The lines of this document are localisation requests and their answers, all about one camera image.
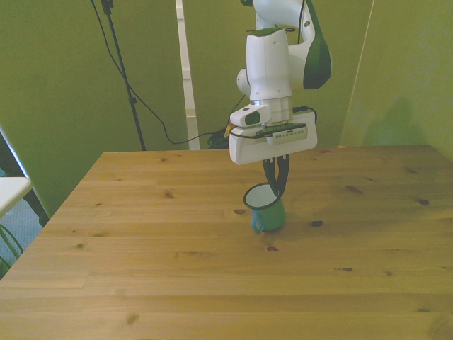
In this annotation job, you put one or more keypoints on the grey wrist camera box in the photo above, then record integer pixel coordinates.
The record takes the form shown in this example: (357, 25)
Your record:
(288, 134)

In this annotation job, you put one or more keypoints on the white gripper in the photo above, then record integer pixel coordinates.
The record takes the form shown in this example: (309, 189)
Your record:
(269, 150)

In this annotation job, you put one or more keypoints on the white side shelf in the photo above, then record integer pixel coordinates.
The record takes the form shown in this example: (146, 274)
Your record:
(10, 193)

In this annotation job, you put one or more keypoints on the yellow emergency stop button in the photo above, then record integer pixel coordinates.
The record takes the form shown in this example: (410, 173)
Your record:
(231, 127)

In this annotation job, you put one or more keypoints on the dark metal frame leg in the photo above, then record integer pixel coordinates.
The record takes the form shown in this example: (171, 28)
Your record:
(28, 180)

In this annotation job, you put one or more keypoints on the teal enamel mug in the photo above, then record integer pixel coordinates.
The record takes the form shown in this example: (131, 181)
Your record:
(270, 216)

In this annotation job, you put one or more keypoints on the white vertical post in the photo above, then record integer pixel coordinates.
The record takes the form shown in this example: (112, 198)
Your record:
(187, 78)

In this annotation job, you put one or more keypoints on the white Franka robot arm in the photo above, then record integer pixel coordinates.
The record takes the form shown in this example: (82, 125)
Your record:
(272, 63)

